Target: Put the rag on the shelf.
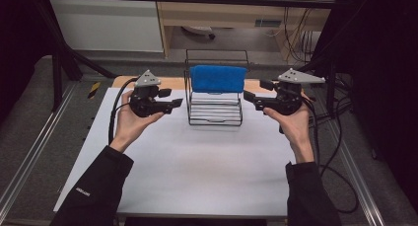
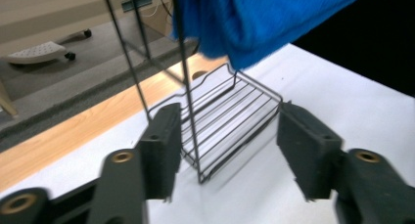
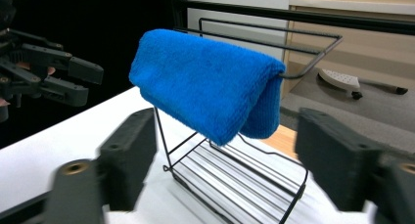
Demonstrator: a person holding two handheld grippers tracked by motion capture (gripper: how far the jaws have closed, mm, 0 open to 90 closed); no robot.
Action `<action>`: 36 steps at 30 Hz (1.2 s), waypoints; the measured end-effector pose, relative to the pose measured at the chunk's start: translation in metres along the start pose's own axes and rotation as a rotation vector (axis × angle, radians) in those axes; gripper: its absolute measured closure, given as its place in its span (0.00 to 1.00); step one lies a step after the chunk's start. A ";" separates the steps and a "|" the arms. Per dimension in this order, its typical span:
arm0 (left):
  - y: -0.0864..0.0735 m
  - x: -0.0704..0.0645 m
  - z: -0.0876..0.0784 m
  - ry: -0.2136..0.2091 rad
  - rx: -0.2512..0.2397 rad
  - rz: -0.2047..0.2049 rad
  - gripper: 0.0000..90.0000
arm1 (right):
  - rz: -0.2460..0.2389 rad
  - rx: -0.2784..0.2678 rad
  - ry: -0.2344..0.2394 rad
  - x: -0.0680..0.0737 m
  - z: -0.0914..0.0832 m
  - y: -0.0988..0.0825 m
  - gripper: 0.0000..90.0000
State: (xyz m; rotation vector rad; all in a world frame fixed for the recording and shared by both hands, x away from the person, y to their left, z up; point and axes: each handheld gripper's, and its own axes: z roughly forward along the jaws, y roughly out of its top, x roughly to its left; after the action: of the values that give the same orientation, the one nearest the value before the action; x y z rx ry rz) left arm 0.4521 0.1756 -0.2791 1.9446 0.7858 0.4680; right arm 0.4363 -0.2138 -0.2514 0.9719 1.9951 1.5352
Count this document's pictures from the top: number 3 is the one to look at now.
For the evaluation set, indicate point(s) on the black chair base leg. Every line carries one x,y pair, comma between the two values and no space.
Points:
385,86

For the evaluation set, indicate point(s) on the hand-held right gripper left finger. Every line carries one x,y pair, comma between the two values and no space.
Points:
129,158

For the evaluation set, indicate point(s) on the white chair base leg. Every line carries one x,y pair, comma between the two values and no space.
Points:
339,80

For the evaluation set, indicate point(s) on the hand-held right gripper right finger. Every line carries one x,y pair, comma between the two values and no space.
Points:
336,158

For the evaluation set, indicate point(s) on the black metal frame bar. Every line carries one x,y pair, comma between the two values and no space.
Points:
326,19

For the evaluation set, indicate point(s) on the light wooden cabinet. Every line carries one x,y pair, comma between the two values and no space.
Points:
368,51

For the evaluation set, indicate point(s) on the blue microfiber towel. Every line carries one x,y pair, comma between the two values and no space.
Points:
208,77

